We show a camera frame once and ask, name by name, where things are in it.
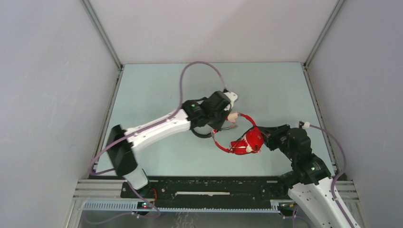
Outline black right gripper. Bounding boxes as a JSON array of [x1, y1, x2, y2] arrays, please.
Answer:
[[255, 123, 296, 162]]

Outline red white headphones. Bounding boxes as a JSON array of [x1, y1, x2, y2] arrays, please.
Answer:
[[212, 112, 264, 156]]

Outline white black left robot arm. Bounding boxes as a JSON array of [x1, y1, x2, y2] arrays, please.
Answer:
[[106, 90, 238, 198]]

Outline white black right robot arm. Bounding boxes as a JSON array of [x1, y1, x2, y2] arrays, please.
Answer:
[[259, 122, 360, 228]]

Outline black wrapped headphones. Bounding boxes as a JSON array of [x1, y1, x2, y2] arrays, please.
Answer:
[[190, 124, 235, 139]]

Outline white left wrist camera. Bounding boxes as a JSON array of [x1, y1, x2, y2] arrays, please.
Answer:
[[223, 90, 238, 112]]

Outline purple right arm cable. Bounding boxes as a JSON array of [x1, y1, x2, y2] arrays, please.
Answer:
[[293, 124, 356, 228]]

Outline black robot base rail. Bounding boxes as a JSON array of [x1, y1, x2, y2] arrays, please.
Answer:
[[73, 176, 293, 213]]

